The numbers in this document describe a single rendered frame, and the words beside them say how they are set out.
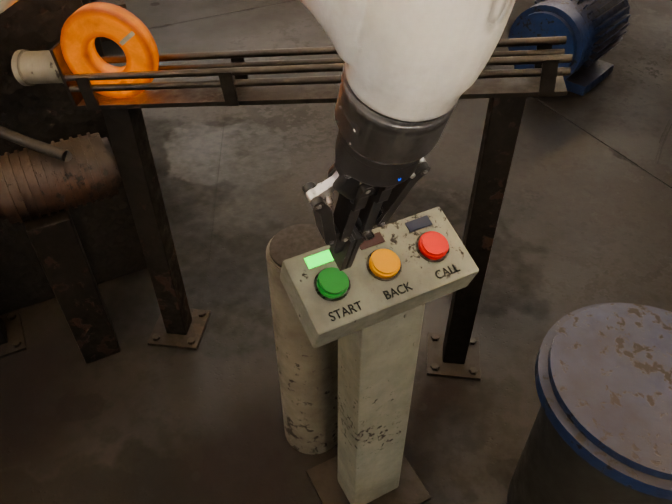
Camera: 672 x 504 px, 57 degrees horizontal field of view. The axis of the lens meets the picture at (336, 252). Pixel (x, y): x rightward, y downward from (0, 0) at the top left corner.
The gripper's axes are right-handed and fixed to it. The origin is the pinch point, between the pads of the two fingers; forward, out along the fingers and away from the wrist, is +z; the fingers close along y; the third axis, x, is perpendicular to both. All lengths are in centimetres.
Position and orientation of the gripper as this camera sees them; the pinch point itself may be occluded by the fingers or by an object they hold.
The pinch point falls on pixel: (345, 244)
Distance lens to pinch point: 69.0
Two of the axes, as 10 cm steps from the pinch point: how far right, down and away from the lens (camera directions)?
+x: 4.3, 8.2, -3.7
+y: -8.9, 3.2, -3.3
